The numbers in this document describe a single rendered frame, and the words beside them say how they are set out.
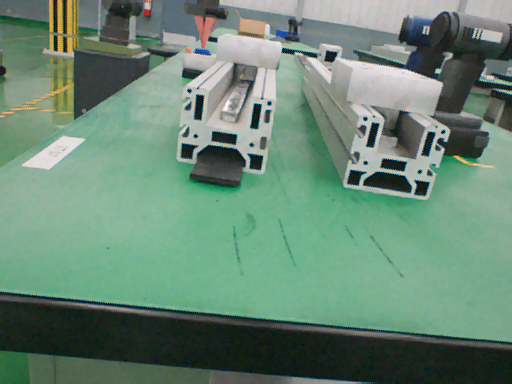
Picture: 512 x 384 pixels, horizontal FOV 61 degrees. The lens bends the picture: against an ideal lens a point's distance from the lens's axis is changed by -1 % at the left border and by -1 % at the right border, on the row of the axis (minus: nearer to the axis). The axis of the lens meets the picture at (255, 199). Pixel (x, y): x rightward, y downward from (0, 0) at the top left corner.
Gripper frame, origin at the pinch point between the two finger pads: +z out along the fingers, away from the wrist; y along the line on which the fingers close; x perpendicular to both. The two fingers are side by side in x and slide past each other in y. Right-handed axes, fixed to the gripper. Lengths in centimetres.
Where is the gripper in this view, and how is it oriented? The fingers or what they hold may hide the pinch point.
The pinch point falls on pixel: (203, 44)
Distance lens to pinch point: 116.5
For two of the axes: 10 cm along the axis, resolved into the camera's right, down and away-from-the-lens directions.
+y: 9.9, 1.5, 0.2
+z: -1.4, 9.2, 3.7
